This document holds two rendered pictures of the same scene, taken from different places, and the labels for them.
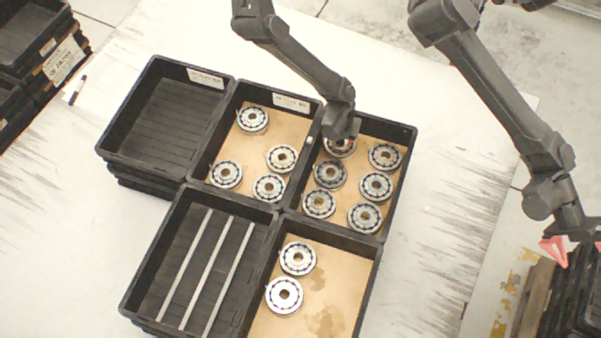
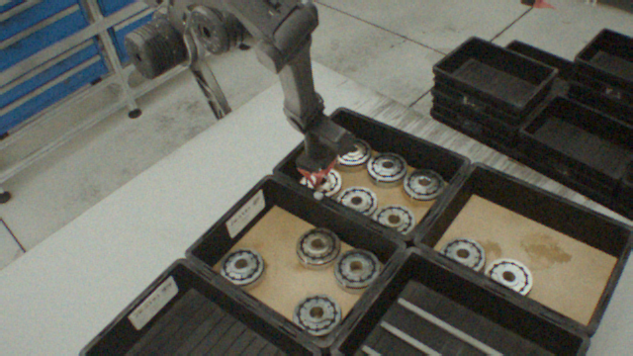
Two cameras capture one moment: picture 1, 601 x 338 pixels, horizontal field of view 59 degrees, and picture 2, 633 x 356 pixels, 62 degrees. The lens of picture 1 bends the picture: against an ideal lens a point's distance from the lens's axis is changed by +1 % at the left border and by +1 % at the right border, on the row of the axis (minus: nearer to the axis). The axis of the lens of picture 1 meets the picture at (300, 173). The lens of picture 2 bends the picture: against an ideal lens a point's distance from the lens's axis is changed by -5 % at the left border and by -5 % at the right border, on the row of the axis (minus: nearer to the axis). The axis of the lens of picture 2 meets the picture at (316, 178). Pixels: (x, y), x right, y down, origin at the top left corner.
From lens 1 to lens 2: 1.00 m
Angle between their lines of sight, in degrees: 40
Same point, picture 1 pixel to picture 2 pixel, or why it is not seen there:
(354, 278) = (491, 215)
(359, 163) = (348, 179)
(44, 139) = not seen: outside the picture
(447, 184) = not seen: hidden behind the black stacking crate
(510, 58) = (203, 125)
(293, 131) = (278, 231)
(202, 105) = (183, 330)
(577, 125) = not seen: hidden behind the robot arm
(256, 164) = (309, 282)
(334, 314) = (531, 241)
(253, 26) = (300, 19)
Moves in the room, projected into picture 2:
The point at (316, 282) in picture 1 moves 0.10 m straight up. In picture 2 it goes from (491, 250) to (497, 222)
